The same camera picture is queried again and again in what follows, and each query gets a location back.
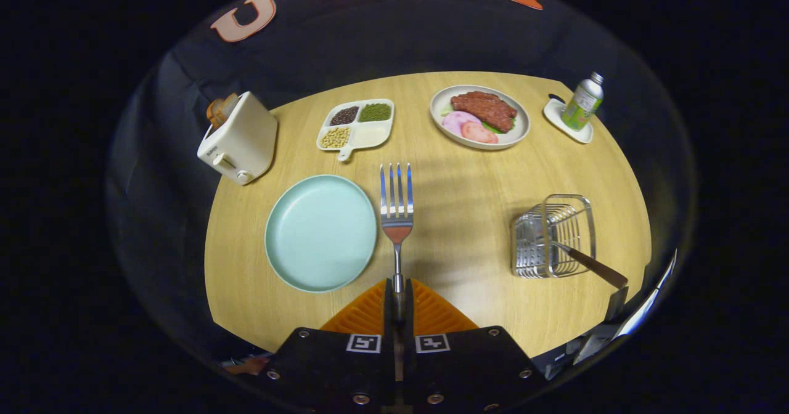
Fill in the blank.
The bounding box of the green drink bottle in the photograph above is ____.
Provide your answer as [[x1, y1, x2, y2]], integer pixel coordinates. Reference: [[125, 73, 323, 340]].
[[560, 72, 605, 132]]

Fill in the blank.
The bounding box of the light blue round plate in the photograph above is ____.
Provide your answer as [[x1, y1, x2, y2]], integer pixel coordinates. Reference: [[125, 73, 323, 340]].
[[264, 174, 378, 293]]

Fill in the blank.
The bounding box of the steel wire cutlery basket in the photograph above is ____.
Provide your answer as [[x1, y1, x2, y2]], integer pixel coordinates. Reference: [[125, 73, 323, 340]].
[[511, 194, 597, 278]]

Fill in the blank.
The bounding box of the white divided dish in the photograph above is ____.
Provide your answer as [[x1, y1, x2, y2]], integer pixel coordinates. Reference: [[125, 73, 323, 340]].
[[316, 99, 395, 162]]

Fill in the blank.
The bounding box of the green lettuce leaf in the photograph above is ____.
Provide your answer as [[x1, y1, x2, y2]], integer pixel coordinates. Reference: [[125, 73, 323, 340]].
[[441, 106, 517, 136]]

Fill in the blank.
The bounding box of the pale pink ham slice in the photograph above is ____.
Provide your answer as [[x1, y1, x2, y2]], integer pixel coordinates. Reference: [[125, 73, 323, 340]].
[[442, 111, 483, 137]]

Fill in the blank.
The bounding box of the steel fork with wooden handle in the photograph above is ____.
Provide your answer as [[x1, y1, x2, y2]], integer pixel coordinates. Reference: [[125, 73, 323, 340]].
[[379, 163, 415, 319]]

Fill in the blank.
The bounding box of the pile of green beans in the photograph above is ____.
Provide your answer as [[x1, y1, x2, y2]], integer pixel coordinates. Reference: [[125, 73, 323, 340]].
[[359, 103, 393, 123]]

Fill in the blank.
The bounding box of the black table clamp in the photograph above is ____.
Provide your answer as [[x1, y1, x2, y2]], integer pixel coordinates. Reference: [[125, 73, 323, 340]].
[[607, 286, 629, 322]]

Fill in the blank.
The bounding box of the white sheet board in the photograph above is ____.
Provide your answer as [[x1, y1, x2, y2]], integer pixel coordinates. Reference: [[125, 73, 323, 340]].
[[610, 249, 677, 341]]

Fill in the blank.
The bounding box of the pile of yellow soybeans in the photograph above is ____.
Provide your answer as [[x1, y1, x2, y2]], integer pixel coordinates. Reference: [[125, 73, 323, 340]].
[[320, 126, 351, 150]]

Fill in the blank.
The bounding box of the steel spoon with wooden handle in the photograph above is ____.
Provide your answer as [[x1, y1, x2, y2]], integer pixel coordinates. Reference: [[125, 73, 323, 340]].
[[552, 240, 629, 290]]

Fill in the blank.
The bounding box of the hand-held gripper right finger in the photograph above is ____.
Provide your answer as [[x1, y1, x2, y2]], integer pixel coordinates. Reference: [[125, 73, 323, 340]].
[[401, 278, 546, 412]]

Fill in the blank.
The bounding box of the red pink ham slice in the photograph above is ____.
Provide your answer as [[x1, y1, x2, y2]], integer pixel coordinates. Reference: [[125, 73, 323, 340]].
[[460, 121, 499, 144]]

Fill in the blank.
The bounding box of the beige oval plate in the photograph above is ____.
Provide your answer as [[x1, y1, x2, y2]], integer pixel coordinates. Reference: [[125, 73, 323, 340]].
[[430, 85, 531, 151]]

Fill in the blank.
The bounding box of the brown bread slice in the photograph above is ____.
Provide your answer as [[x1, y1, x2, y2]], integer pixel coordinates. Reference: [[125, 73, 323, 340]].
[[206, 93, 240, 129]]

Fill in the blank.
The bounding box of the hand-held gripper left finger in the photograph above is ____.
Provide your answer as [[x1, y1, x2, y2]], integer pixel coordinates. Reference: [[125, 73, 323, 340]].
[[262, 278, 398, 412]]

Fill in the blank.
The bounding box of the cream white toaster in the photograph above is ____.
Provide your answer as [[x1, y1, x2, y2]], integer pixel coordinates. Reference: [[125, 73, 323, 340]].
[[197, 91, 279, 186]]

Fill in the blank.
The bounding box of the brown steak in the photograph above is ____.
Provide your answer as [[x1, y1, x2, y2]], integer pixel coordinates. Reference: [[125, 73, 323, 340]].
[[450, 91, 518, 134]]

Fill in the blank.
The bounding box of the small white saucer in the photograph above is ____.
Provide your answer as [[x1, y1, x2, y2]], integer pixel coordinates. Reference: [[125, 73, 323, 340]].
[[543, 97, 594, 144]]

